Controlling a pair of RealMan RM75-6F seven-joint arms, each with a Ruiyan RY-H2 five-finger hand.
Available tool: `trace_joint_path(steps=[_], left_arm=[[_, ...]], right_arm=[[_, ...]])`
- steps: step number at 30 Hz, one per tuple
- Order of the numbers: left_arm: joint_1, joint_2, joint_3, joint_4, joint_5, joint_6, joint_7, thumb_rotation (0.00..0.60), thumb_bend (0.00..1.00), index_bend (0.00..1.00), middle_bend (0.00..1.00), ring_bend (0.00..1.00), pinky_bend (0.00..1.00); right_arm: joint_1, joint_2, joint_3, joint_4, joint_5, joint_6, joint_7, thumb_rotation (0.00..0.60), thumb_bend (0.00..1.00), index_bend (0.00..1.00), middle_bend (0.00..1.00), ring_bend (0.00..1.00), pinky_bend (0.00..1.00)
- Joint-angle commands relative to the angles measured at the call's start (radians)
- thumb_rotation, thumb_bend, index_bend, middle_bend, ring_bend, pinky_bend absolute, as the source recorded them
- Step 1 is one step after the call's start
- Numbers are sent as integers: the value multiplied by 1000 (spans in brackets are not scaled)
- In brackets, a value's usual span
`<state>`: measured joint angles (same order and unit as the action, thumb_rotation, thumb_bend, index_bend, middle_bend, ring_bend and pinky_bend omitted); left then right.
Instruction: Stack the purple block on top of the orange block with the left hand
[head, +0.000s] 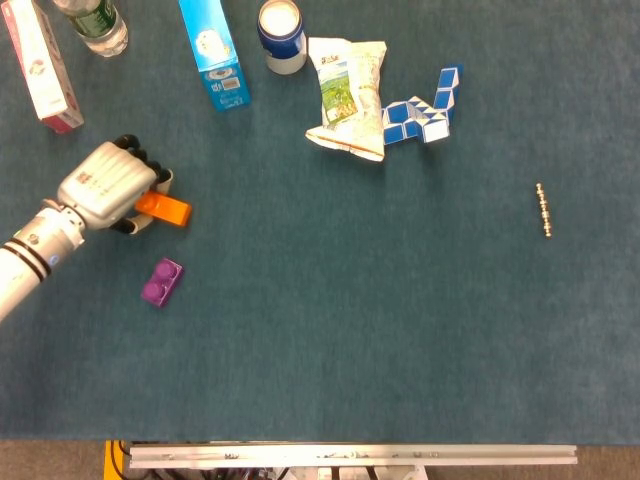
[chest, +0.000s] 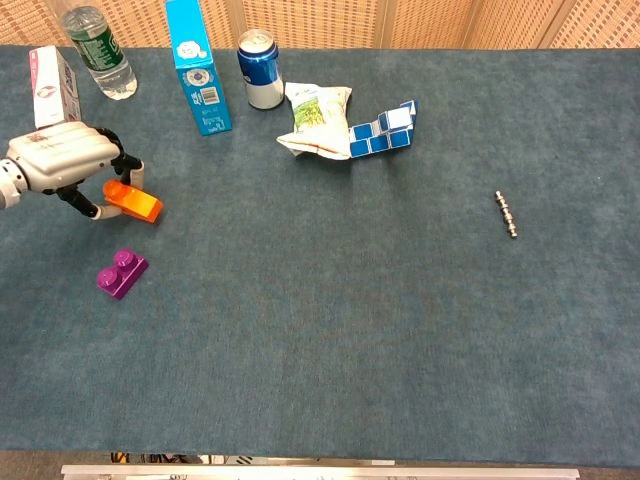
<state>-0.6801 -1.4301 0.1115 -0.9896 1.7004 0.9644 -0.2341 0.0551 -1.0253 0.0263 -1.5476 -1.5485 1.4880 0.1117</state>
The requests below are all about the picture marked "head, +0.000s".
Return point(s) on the teal felt table cloth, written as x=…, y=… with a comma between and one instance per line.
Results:
x=320, y=300

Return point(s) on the blue white cup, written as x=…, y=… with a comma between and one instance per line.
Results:
x=282, y=42

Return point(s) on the clear bottle with green label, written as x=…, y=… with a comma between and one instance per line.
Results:
x=100, y=25

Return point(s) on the aluminium profile rail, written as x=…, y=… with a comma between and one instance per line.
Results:
x=350, y=456

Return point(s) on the purple toy brick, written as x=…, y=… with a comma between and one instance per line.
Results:
x=162, y=284

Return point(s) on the orange toy brick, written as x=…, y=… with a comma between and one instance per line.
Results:
x=170, y=209

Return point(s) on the blue milk carton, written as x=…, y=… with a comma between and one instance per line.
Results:
x=217, y=60

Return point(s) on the white and green snack bag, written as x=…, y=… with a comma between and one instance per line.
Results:
x=347, y=100

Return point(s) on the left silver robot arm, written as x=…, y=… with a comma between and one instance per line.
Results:
x=30, y=260

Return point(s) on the blue and white snake puzzle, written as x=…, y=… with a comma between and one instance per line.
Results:
x=417, y=120

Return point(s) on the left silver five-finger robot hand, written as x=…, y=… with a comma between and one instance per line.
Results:
x=107, y=182

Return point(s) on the small metal beaded rod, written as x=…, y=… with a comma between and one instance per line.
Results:
x=544, y=210

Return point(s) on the yellow frame part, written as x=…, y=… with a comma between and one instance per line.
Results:
x=111, y=462

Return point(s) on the pink and white carton box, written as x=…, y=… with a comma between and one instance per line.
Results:
x=45, y=75

